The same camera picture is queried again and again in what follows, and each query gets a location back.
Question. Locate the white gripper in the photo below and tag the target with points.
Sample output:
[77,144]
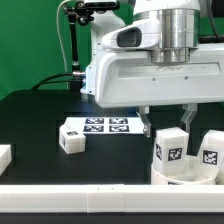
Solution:
[159,61]

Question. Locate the white round stool seat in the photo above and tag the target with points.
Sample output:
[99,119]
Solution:
[188,177]

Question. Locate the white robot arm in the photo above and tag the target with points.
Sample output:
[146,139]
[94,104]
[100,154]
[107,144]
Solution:
[195,9]

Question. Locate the paper sheet with markers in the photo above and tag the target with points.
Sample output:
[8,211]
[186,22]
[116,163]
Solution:
[105,125]

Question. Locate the white front rail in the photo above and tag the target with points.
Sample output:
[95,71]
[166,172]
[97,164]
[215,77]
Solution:
[111,198]

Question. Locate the white left rail block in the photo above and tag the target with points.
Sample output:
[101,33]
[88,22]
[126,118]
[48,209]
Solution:
[5,157]

